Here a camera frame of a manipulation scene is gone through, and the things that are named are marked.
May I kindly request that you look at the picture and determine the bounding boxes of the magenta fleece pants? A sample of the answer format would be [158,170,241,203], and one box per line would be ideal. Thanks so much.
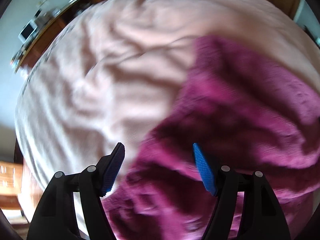
[103,36,319,239]

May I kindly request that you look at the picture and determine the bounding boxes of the pink bed blanket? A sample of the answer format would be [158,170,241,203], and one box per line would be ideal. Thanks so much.
[15,0,319,203]

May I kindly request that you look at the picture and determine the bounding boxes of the wooden dresser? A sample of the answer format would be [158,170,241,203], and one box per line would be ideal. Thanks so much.
[12,0,106,73]

